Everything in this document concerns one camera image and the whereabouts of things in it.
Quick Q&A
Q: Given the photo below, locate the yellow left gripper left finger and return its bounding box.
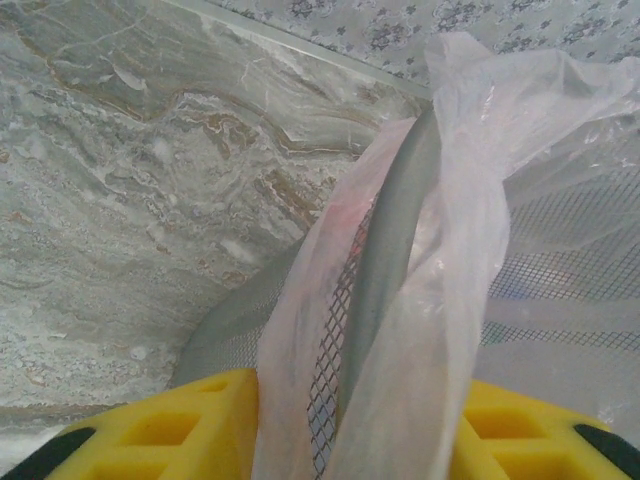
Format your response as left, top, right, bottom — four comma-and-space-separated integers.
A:
0, 367, 260, 480

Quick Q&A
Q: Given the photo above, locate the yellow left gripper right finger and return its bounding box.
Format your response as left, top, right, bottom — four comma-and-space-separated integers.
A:
449, 377, 640, 480

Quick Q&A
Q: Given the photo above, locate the translucent plastic bin liner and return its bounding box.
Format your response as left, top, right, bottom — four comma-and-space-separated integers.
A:
252, 29, 640, 480

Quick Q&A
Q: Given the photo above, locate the grey metal mesh bin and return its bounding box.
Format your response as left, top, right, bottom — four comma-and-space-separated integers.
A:
172, 107, 640, 476

